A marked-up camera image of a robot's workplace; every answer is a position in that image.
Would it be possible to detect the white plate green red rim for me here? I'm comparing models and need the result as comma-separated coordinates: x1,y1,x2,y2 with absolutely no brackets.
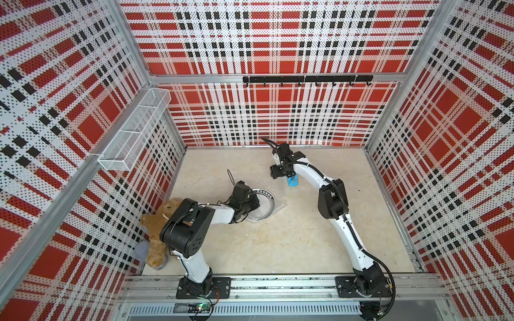
247,189,276,223

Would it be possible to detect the clear bubble wrap sheet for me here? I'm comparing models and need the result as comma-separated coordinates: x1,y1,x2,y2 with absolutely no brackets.
246,187,287,223

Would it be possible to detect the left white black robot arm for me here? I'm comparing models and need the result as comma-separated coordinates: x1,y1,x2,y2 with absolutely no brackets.
159,181,260,298

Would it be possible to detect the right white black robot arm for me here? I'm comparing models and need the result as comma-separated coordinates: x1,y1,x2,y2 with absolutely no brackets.
262,138,396,300

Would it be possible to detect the blue tape dispenser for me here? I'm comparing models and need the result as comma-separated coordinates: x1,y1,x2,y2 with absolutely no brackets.
287,175,298,187

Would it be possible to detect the brown teddy bear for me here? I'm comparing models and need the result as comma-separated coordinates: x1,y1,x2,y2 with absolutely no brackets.
141,198,183,270

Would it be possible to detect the grey blue slipper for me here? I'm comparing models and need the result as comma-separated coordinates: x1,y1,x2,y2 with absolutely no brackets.
135,239,168,270

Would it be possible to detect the green circuit board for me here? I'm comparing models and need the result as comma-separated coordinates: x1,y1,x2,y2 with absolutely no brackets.
173,303,211,315

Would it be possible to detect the black wall hook rail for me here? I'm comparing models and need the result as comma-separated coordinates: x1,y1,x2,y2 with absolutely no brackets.
242,75,374,85

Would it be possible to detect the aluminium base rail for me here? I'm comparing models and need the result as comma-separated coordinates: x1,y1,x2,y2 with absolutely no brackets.
113,274,459,320

